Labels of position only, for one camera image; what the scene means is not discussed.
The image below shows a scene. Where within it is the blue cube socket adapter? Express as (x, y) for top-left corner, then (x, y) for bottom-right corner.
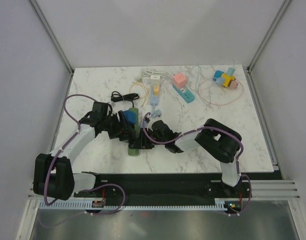
(123, 110), (137, 125)

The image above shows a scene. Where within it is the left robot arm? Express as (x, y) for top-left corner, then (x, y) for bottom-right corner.
(33, 101), (139, 201)

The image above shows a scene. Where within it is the yellow charging cable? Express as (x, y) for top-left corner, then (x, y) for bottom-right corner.
(129, 78), (150, 108)

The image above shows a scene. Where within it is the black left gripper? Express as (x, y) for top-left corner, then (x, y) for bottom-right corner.
(102, 110), (134, 140)

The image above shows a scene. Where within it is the light blue power cord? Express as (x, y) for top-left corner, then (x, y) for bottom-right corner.
(150, 104), (163, 120)

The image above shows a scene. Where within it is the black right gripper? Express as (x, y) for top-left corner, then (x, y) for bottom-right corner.
(131, 128), (166, 150)

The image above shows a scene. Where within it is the light teal charger plug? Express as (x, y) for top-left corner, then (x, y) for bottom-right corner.
(226, 67), (236, 76)

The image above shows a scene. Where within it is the white power cord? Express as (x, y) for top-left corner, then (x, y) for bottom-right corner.
(141, 69), (174, 81)

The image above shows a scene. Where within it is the pink cube socket adapter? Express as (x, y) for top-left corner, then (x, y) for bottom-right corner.
(172, 72), (188, 89)

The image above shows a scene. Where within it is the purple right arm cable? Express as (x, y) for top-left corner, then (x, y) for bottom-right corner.
(142, 111), (253, 217)

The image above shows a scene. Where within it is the white charger block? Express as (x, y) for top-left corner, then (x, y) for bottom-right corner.
(149, 74), (161, 86)

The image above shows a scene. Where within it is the yellow charger plug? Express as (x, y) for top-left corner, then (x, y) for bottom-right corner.
(153, 85), (160, 96)

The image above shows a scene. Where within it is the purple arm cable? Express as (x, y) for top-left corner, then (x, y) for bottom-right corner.
(43, 93), (130, 215)
(142, 111), (253, 217)

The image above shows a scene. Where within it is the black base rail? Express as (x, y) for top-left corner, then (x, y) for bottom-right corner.
(74, 173), (251, 207)

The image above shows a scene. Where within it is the yellow cube socket hub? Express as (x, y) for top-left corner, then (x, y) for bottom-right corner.
(221, 73), (236, 88)

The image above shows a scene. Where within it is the teal power strip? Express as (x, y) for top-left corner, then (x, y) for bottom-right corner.
(172, 84), (195, 104)

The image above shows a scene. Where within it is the blue plug adapter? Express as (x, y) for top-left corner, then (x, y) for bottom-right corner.
(212, 70), (225, 86)

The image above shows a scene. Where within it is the light blue thin cable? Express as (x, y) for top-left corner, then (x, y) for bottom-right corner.
(187, 62), (219, 109)

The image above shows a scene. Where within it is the black power cord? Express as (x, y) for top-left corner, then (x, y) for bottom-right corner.
(110, 90), (140, 109)

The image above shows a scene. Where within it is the pink plug adapter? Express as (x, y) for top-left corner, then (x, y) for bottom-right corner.
(228, 79), (239, 89)

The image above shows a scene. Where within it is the white slotted cable duct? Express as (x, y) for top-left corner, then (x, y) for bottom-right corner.
(38, 198), (233, 212)

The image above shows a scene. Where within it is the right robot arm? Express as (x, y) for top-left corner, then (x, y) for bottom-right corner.
(128, 118), (244, 197)

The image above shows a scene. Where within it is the light blue power strip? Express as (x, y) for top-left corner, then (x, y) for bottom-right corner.
(149, 85), (160, 107)

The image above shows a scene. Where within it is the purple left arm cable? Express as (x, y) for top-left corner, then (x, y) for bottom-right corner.
(43, 93), (130, 215)

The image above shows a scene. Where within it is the green power strip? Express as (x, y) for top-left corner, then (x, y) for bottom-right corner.
(128, 107), (140, 157)

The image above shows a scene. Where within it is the pink thin cable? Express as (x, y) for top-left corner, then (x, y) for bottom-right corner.
(197, 79), (245, 106)

